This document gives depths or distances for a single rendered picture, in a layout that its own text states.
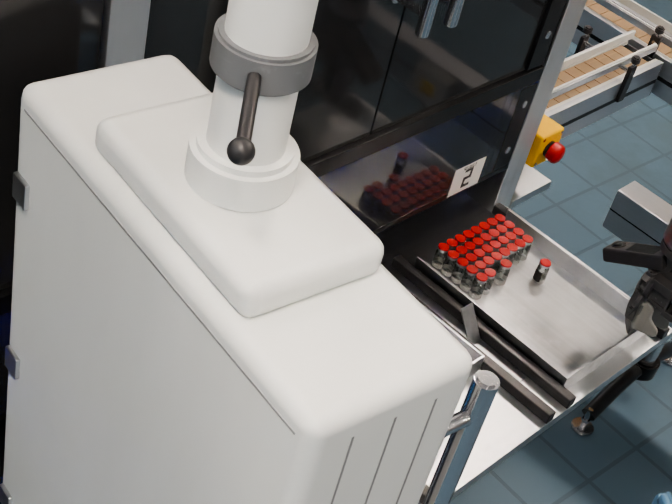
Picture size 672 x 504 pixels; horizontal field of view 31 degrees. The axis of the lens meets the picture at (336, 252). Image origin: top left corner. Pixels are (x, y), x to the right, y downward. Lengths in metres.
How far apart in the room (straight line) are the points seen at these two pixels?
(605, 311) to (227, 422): 1.27
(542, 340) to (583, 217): 1.90
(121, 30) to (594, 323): 1.13
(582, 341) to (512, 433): 0.28
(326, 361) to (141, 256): 0.21
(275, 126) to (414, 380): 0.24
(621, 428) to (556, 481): 0.30
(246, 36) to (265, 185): 0.14
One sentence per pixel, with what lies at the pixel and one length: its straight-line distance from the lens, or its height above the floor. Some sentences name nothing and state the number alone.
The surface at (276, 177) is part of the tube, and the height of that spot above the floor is 1.62.
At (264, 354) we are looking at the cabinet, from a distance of 0.99.
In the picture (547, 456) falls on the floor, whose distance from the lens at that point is 3.19.
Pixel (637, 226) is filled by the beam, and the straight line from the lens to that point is 3.16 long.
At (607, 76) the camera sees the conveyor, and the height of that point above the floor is 0.93.
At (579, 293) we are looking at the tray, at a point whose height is 0.88.
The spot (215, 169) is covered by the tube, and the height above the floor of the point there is 1.62.
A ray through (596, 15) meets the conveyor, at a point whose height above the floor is 0.93.
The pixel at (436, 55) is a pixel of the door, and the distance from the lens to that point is 1.88.
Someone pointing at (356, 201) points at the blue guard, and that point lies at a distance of 1.93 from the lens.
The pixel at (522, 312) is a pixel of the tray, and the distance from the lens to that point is 2.15.
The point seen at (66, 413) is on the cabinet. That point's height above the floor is 1.21.
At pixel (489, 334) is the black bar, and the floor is 0.90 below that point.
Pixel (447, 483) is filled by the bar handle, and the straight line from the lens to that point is 1.22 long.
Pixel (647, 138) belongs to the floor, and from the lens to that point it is 4.51.
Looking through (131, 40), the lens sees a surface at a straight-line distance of 1.38.
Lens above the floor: 2.25
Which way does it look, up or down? 40 degrees down
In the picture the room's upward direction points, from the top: 15 degrees clockwise
